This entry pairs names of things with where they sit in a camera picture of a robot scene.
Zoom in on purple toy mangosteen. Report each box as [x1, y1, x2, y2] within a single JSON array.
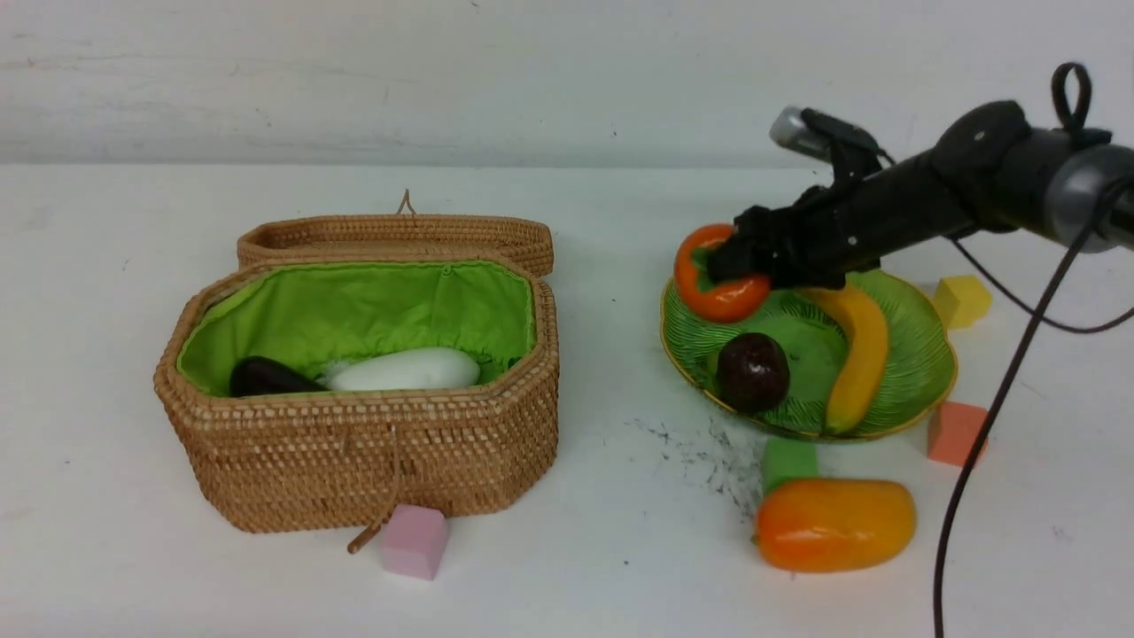
[[712, 332, 790, 415]]

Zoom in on yellow foam cube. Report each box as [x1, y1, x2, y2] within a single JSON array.
[[932, 275, 992, 331]]

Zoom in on orange toy persimmon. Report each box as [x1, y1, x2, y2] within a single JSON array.
[[672, 223, 771, 323]]

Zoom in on green glass leaf plate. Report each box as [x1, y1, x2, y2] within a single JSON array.
[[659, 270, 959, 443]]

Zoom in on woven rattan basket lid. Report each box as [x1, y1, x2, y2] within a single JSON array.
[[236, 192, 555, 277]]

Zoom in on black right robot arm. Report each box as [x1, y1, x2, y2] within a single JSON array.
[[706, 100, 1131, 288]]

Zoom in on orange toy mango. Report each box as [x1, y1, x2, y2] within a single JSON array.
[[753, 478, 919, 573]]

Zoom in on yellow toy banana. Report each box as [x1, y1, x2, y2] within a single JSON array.
[[798, 284, 890, 436]]

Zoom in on green foam cube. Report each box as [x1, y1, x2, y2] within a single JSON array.
[[761, 439, 819, 496]]

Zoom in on orange foam cube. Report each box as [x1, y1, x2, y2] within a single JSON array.
[[925, 401, 988, 467]]

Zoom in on purple toy eggplant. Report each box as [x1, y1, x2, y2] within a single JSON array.
[[229, 355, 328, 397]]

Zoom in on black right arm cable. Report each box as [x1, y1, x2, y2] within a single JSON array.
[[930, 62, 1134, 638]]

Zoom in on white toy radish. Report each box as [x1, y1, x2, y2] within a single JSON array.
[[321, 346, 481, 392]]

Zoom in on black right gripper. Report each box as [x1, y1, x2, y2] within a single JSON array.
[[706, 182, 887, 288]]

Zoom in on woven rattan basket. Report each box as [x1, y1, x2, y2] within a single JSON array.
[[154, 253, 560, 552]]

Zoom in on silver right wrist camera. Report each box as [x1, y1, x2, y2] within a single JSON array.
[[769, 105, 887, 182]]

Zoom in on pink foam cube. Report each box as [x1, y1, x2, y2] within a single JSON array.
[[379, 503, 449, 581]]

